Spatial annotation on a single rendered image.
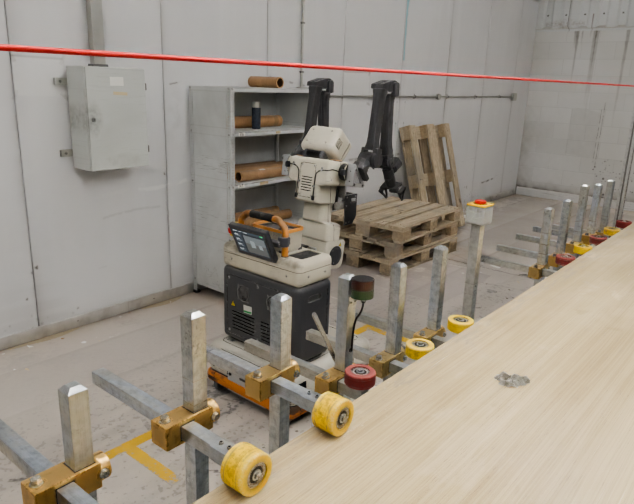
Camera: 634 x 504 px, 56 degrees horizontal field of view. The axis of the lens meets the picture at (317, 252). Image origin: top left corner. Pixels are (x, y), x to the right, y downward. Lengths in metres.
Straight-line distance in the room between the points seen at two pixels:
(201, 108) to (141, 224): 0.91
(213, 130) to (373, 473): 3.33
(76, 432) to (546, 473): 0.87
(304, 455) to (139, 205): 3.22
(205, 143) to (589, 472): 3.51
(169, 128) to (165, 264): 0.98
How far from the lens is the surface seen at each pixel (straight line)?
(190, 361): 1.19
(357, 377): 1.51
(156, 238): 4.39
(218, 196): 4.27
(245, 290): 2.98
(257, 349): 1.76
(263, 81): 4.60
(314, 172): 2.99
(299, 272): 2.70
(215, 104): 4.21
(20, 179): 3.85
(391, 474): 1.21
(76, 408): 1.08
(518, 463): 1.30
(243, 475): 1.09
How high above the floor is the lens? 1.61
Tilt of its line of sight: 16 degrees down
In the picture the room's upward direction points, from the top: 2 degrees clockwise
